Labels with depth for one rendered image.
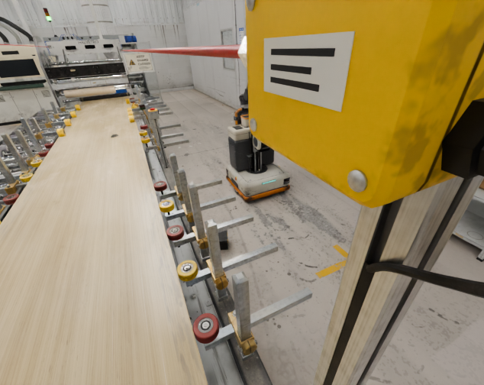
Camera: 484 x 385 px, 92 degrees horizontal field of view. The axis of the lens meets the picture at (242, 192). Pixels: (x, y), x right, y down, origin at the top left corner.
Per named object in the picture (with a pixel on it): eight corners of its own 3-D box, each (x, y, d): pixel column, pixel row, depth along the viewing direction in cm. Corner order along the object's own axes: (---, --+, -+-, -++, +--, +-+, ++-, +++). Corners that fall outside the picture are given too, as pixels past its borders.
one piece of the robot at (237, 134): (230, 173, 319) (224, 109, 275) (265, 163, 337) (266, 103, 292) (240, 183, 293) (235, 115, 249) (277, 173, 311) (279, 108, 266)
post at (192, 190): (208, 257, 128) (194, 181, 102) (210, 262, 125) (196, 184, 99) (201, 260, 127) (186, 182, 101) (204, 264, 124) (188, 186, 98)
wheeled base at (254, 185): (225, 179, 331) (224, 163, 318) (265, 169, 352) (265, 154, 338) (245, 204, 279) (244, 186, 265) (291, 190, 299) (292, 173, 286)
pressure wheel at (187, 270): (191, 296, 94) (186, 278, 88) (177, 287, 98) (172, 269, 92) (204, 282, 100) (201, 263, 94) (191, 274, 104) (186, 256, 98)
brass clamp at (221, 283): (219, 263, 107) (217, 255, 104) (230, 286, 97) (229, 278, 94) (206, 268, 105) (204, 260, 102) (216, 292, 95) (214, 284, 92)
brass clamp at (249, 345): (242, 314, 89) (241, 306, 86) (259, 349, 79) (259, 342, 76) (227, 321, 87) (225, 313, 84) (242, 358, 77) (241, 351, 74)
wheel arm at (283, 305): (306, 292, 95) (307, 286, 93) (311, 299, 93) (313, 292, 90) (203, 342, 81) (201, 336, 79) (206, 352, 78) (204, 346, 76)
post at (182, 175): (197, 235, 149) (183, 167, 124) (198, 238, 147) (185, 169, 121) (191, 237, 148) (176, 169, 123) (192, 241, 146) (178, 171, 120)
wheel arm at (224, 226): (251, 218, 133) (250, 212, 131) (253, 222, 130) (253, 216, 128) (174, 244, 119) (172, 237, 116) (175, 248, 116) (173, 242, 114)
